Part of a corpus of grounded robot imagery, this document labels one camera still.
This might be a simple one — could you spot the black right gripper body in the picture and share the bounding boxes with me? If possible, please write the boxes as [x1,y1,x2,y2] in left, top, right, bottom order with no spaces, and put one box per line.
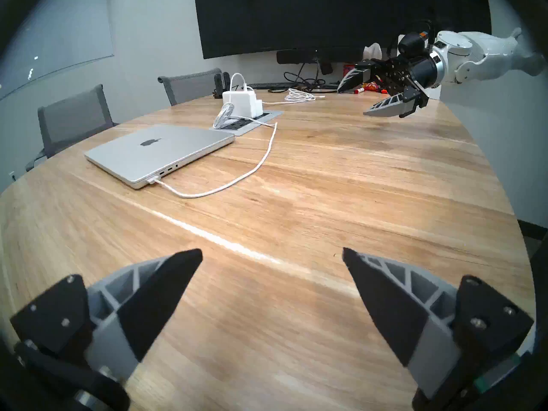
[372,54,441,92]

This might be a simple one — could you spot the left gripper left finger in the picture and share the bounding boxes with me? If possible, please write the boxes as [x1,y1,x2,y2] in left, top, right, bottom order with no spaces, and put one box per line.
[9,248,203,383]

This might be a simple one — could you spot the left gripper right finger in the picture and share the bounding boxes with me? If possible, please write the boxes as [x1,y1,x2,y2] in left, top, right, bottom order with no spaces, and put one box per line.
[342,247,534,400]

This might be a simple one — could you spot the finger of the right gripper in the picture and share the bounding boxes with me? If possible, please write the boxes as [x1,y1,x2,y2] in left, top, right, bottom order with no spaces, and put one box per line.
[337,67,373,93]
[363,86,430,119]

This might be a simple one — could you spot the white MagSafe charging cable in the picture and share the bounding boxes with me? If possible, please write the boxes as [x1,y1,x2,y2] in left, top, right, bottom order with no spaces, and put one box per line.
[146,73,279,199]

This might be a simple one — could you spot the black controller charging dock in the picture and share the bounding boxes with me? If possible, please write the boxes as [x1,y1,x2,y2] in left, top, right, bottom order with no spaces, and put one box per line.
[214,73,232,99]

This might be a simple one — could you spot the silver MacBook laptop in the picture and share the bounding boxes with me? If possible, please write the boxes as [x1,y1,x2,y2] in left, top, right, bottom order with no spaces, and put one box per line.
[84,124,236,190]

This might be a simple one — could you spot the colourful tissue box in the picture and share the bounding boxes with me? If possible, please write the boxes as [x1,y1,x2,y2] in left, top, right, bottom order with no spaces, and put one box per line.
[343,43,385,92]

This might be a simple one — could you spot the large black TV screen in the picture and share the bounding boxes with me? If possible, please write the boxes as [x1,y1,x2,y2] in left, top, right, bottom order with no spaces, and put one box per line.
[194,0,492,60]

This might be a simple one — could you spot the grey table outlet panel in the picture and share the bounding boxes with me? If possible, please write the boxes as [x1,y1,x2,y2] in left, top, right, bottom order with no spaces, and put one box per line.
[209,110,284,137]

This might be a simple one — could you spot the large white power adapter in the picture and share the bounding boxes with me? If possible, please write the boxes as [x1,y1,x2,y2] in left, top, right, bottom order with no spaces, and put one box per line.
[222,90,257,119]

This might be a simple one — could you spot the armless grey mesh chair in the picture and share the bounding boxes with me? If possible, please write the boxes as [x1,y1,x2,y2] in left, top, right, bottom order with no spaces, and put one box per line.
[158,69,223,107]

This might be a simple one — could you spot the grey mesh chair with armrests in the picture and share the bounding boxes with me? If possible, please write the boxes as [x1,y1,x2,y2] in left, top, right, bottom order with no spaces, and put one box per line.
[26,86,120,173]

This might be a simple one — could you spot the clean glass whiteboard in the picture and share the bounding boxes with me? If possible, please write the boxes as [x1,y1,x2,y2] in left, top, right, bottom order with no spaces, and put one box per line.
[0,0,115,101]

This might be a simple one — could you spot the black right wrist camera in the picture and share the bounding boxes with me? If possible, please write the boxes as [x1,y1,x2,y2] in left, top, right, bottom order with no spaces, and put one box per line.
[397,31,430,57]

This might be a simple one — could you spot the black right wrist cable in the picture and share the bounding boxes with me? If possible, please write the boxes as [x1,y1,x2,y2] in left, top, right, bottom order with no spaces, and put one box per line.
[387,20,436,55]

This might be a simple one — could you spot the black tangled cables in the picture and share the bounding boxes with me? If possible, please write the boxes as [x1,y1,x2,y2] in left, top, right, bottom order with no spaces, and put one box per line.
[268,63,343,94]

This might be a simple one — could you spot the coiled white USB cable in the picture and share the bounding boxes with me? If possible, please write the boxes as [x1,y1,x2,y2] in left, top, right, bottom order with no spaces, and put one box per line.
[257,88,326,107]

